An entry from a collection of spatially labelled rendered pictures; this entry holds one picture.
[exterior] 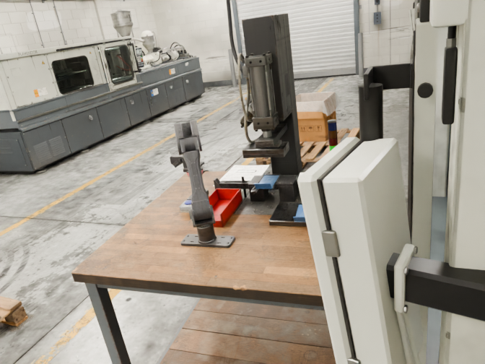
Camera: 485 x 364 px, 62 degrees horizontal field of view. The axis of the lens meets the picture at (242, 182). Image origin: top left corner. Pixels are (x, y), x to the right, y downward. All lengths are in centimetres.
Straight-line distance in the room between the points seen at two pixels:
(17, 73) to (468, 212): 628
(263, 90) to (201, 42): 1053
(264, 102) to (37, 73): 536
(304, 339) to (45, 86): 561
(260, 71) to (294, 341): 124
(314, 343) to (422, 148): 150
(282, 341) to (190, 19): 1087
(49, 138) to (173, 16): 680
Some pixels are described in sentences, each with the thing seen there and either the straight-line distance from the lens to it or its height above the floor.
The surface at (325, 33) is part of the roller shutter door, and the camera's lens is 1090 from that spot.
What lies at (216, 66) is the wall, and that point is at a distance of 1201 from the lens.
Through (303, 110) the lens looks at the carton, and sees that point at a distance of 501.
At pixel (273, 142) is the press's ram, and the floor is 117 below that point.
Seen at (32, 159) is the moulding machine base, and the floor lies 25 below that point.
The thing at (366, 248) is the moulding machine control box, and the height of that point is 137.
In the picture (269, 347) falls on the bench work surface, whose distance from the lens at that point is 205.
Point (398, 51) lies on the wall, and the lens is 1081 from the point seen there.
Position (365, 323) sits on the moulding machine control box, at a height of 126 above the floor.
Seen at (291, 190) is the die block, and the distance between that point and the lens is 172.
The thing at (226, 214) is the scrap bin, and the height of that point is 93.
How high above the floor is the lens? 164
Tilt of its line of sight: 22 degrees down
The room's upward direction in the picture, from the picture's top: 9 degrees counter-clockwise
